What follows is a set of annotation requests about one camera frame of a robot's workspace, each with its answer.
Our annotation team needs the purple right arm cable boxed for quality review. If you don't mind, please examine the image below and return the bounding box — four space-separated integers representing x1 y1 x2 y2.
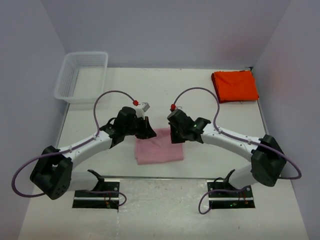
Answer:
170 87 302 180

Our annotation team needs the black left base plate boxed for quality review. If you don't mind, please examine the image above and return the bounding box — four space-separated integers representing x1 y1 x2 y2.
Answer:
70 169 121 210

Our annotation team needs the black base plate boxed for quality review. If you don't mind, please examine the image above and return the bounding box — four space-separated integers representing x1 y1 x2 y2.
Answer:
207 170 256 210
70 169 121 210

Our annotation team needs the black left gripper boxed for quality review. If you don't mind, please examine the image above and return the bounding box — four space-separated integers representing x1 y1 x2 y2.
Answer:
123 115 156 140

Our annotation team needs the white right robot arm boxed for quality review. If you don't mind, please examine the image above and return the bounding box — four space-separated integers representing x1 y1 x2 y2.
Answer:
167 109 286 197

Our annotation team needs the orange folded t shirt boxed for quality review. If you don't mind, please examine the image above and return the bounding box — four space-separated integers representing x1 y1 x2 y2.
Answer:
214 70 259 103

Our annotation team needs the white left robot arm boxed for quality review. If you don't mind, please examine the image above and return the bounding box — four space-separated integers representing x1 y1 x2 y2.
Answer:
30 102 157 200

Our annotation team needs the white plastic basket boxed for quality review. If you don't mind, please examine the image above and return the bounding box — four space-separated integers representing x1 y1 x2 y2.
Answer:
54 51 109 104

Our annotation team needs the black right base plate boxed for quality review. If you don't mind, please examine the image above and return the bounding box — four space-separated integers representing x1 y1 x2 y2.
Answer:
207 170 256 210

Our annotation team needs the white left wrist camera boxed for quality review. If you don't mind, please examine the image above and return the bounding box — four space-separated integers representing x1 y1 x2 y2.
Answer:
135 102 150 119

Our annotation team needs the pink t shirt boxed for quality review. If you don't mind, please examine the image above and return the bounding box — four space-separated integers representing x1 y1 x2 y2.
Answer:
134 128 184 165

